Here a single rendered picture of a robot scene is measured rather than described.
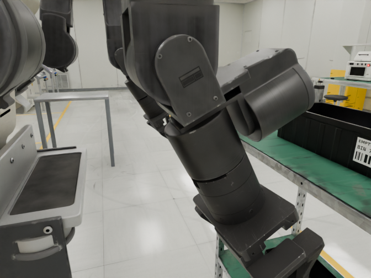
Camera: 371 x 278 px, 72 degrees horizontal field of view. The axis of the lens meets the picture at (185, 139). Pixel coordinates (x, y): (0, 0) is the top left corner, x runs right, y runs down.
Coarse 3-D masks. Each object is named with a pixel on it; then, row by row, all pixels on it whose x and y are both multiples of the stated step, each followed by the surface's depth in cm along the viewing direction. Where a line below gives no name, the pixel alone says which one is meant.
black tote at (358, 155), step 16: (320, 112) 92; (336, 112) 85; (352, 112) 80; (368, 112) 75; (288, 128) 84; (304, 128) 77; (320, 128) 72; (336, 128) 67; (352, 128) 62; (368, 128) 59; (304, 144) 78; (320, 144) 72; (336, 144) 67; (352, 144) 63; (368, 144) 59; (336, 160) 68; (352, 160) 63; (368, 160) 59; (368, 176) 60
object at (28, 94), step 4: (40, 72) 611; (44, 72) 622; (36, 76) 556; (40, 76) 577; (44, 76) 608; (44, 80) 594; (32, 84) 615; (28, 88) 581; (32, 88) 612; (40, 88) 565; (24, 92) 562; (28, 92) 578; (32, 92) 609; (36, 92) 633; (40, 92) 568; (44, 92) 636; (48, 92) 638; (24, 96) 564; (28, 96) 575; (32, 96) 606; (28, 100) 572; (32, 100) 602; (32, 104) 599; (44, 108) 582
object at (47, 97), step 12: (48, 96) 270; (60, 96) 270; (72, 96) 270; (84, 96) 270; (96, 96) 270; (108, 96) 281; (36, 108) 254; (48, 108) 294; (108, 108) 273; (48, 120) 298; (108, 120) 276; (108, 132) 280
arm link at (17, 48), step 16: (0, 0) 12; (0, 16) 12; (16, 16) 13; (32, 16) 19; (0, 32) 12; (16, 32) 13; (0, 48) 12; (16, 48) 13; (0, 64) 12; (16, 64) 14; (0, 80) 13; (16, 80) 15; (0, 96) 15
